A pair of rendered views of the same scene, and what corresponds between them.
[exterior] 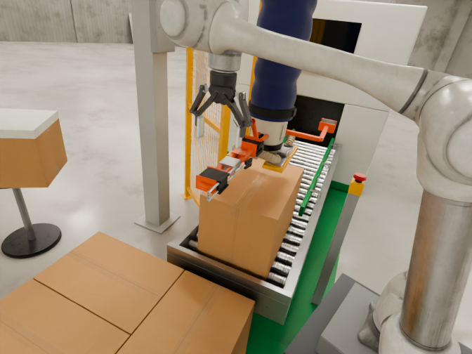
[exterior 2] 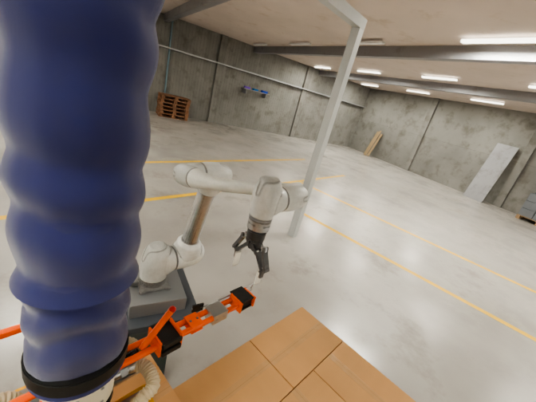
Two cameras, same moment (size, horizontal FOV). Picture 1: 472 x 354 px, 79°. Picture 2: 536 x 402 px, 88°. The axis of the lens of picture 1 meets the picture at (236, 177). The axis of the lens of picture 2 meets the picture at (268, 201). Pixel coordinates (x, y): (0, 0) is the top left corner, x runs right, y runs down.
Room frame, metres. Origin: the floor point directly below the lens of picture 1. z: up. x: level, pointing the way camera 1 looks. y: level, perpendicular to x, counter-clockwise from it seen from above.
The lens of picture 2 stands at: (1.75, 0.37, 2.07)
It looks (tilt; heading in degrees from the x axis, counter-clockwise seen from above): 21 degrees down; 198
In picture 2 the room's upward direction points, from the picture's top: 15 degrees clockwise
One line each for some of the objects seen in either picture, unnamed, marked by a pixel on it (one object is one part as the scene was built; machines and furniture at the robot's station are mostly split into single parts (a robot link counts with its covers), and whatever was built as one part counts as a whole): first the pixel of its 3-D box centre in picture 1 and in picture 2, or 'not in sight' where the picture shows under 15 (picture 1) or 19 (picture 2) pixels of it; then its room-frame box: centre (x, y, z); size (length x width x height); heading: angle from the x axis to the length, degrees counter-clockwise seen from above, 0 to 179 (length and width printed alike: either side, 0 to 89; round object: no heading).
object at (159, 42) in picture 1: (163, 27); not in sight; (2.07, 0.58, 1.62); 0.20 x 0.05 x 0.30; 159
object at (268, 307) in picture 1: (223, 285); not in sight; (1.05, 0.00, 0.47); 0.70 x 0.03 x 0.15; 69
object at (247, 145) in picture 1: (250, 146); (165, 336); (1.15, -0.05, 1.24); 0.10 x 0.08 x 0.06; 70
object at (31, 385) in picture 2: (272, 107); (79, 348); (1.39, -0.14, 1.35); 0.23 x 0.23 x 0.04
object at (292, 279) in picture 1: (322, 197); not in sight; (2.02, -0.73, 0.50); 2.31 x 0.05 x 0.19; 159
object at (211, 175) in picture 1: (211, 179); (242, 300); (0.83, 0.08, 1.24); 0.08 x 0.07 x 0.05; 160
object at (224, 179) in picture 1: (232, 177); (224, 297); (0.86, 0.01, 1.24); 0.31 x 0.03 x 0.05; 160
